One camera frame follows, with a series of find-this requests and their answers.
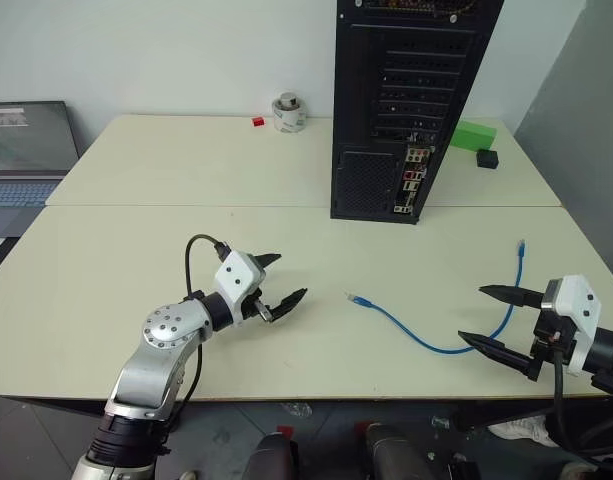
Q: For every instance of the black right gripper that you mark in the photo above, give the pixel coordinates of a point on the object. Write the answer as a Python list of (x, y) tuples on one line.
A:
[(553, 335)]

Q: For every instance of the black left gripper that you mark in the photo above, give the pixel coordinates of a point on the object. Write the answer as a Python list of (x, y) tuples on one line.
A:
[(258, 306)]

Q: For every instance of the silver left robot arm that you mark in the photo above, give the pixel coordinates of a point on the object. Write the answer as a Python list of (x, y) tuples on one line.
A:
[(158, 332)]

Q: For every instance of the white shoe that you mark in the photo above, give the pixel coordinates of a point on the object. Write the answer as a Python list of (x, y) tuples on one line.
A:
[(523, 429)]

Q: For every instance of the small red block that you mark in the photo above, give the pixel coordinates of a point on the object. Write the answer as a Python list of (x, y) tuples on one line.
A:
[(258, 122)]

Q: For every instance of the white roll with metal weight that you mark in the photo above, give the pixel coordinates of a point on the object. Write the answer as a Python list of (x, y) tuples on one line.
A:
[(289, 117)]

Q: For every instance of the small black box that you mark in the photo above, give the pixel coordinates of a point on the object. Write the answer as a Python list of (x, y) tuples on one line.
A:
[(487, 159)]

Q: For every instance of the dark rounded shape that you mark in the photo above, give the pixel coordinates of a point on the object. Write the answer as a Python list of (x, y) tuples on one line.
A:
[(271, 457), (396, 452)]

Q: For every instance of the black computer tower case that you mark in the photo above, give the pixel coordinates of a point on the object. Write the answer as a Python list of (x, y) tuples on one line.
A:
[(386, 125)]

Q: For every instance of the green box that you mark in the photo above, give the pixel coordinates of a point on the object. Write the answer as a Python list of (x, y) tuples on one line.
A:
[(473, 135)]

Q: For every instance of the grey partition panel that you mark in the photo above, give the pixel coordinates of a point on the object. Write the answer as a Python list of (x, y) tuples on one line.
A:
[(581, 125)]

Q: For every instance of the grey laptop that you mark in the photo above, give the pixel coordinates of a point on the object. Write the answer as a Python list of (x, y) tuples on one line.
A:
[(26, 150)]

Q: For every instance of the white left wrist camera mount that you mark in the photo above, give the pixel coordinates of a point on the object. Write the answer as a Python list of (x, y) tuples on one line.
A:
[(236, 277)]

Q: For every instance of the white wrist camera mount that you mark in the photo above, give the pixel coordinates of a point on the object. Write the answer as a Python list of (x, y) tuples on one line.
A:
[(236, 277), (578, 300)]

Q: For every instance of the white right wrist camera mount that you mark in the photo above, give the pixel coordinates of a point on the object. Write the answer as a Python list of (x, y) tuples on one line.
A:
[(578, 300)]

